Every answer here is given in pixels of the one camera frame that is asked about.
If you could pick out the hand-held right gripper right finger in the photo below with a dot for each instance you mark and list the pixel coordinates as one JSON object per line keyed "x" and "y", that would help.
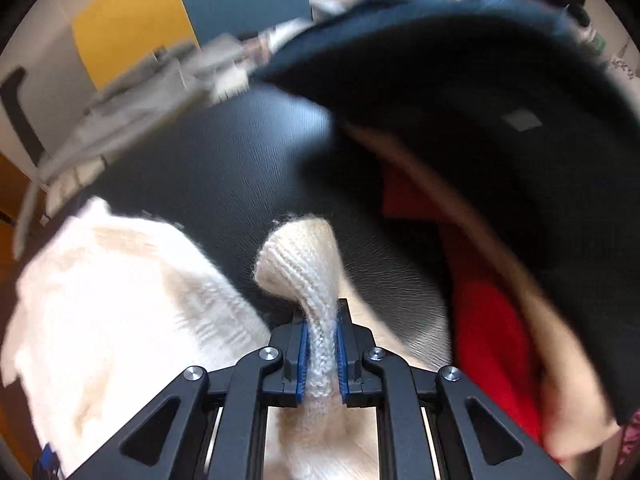
{"x": 342, "y": 355}

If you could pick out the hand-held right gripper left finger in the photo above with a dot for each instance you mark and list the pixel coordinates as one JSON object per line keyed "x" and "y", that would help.
{"x": 300, "y": 355}

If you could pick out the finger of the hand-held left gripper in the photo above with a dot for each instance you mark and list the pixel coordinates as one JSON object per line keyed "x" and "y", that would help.
{"x": 47, "y": 457}

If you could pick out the cream knit sweater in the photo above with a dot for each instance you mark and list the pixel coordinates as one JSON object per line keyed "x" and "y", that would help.
{"x": 125, "y": 300}

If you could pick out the red garment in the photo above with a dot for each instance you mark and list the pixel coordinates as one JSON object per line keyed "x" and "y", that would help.
{"x": 490, "y": 320}

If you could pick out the tan garment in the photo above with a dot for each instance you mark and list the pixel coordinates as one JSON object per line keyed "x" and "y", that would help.
{"x": 565, "y": 370}

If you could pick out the black garment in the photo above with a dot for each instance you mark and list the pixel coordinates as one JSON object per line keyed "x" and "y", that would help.
{"x": 500, "y": 170}

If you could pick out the orange wooden wardrobe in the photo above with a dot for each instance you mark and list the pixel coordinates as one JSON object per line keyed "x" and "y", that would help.
{"x": 12, "y": 195}

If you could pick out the white triangle-patterned cushion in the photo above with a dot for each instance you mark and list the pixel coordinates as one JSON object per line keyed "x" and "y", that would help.
{"x": 70, "y": 185}

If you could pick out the grey cloth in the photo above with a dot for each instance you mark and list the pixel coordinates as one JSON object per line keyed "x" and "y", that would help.
{"x": 125, "y": 115}

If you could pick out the pink blanket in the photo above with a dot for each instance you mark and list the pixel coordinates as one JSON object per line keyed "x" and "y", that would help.
{"x": 627, "y": 445}

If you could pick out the white printed cushion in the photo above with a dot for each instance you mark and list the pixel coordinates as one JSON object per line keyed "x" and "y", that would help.
{"x": 287, "y": 30}

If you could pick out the black upright panel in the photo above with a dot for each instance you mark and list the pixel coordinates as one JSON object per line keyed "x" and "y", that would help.
{"x": 20, "y": 120}

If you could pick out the grey yellow blue sofa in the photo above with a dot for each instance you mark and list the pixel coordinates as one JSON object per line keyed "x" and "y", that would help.
{"x": 130, "y": 25}

